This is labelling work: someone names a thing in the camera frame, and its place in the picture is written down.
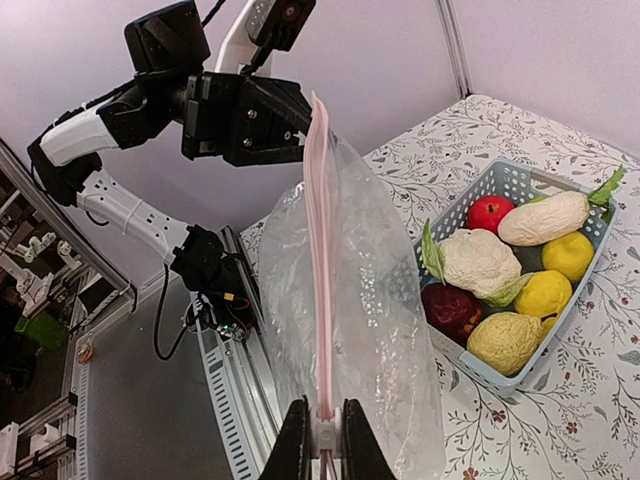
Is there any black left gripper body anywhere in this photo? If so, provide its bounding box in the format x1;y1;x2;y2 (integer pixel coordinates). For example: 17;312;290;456
181;72;280;165

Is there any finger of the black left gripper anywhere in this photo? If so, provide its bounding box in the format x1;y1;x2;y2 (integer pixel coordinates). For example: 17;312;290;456
224;130;303;167
242;76;312;133

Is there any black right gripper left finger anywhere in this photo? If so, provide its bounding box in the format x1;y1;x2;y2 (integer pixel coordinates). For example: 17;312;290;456
259;397;311;480

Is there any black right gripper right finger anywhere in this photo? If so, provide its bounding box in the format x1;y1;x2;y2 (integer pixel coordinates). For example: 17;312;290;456
342;399;396;480

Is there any clear zip top bag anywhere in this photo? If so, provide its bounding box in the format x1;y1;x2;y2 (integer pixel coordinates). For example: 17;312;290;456
258;100;446;479

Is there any red apple toy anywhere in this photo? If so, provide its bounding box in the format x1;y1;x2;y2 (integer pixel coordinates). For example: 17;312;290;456
467;196;515;234

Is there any white radish toy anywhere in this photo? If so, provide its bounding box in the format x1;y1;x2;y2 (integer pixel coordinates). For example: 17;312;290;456
497;166;626;247

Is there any yellow lemon toy top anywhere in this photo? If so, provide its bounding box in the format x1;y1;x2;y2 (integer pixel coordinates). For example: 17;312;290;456
541;231;595;283

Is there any yellow lemon toy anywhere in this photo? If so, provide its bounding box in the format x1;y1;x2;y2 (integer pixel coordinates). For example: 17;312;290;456
513;270;573;334
541;231;595;283

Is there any pale yellow round toy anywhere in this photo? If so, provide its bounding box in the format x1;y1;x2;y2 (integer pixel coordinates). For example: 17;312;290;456
466;312;551;377

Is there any yellow lemon toy middle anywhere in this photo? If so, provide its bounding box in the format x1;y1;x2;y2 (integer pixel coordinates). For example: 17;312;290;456
513;270;573;334

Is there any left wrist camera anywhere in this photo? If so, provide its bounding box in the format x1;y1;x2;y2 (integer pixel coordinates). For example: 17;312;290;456
214;0;316;78

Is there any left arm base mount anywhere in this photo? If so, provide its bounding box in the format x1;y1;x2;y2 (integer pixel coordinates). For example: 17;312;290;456
169;225;252;342

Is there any right aluminium frame post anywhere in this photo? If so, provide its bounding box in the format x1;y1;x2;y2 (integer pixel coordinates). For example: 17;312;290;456
435;0;473;99

